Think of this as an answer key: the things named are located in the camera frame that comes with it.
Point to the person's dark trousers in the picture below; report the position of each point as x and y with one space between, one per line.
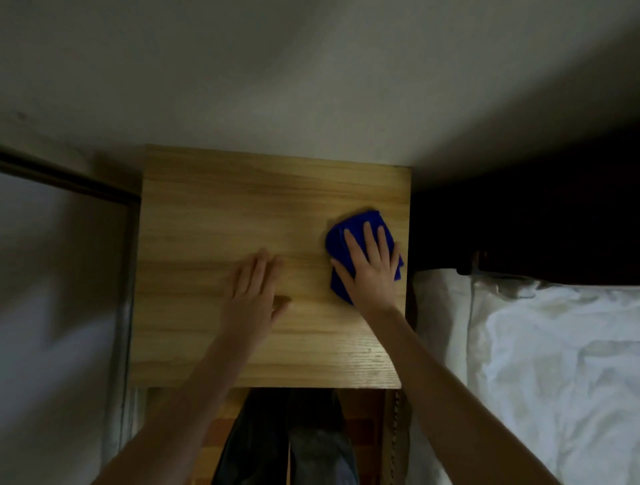
285 439

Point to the person's left forearm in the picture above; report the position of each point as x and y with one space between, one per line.
185 399

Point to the wooden nightstand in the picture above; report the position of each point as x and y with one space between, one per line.
210 240

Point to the person's right thumb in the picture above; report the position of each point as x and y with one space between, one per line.
342 274

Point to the person's right forearm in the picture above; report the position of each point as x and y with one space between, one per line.
450 394

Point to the white bed sheet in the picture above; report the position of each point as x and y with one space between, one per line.
440 320

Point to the person's right little finger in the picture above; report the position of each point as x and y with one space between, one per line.
397 260

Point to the dark headboard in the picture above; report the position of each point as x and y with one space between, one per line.
525 215

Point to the white pillow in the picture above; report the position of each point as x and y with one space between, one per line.
555 374

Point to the person's right hand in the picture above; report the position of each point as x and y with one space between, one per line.
372 285

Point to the person's left thumb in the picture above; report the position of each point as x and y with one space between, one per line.
281 306

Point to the person's right middle finger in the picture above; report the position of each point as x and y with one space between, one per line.
371 242

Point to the person's left hand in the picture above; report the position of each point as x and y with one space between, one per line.
247 312

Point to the blue cleaning cloth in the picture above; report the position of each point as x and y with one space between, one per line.
357 225

